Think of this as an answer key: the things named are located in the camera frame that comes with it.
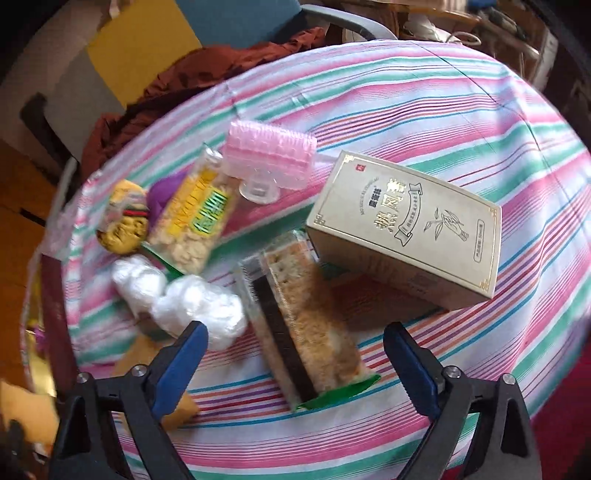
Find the yellow sponge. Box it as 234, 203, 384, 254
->
1, 379, 59, 454
110, 333, 202, 432

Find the white plastic bag bundle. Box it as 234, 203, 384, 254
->
111, 254, 167, 317

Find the yellow patterned cloth ball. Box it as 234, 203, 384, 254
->
96, 179, 149, 255

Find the yellow green snack packet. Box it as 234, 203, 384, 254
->
141, 146, 239, 275

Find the beige medicine box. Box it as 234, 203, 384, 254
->
305, 151, 502, 311

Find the sesame cracker packet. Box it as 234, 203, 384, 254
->
235, 230, 381, 411

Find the purple plastic bag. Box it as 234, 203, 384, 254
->
146, 171, 187, 228

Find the pink hair roller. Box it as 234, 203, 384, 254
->
221, 120, 337, 205

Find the red pillow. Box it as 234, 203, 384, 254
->
534, 341, 591, 480

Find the gold box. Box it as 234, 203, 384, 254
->
21, 253, 78, 399

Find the wooden wardrobe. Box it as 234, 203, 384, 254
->
1, 142, 55, 387

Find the striped bed sheet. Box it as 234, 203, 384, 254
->
42, 41, 590, 479

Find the rust red jacket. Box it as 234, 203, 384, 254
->
80, 27, 325, 180

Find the grey yellow blue chair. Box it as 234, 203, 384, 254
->
1, 1, 388, 175

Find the wooden desk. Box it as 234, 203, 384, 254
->
325, 1, 559, 91

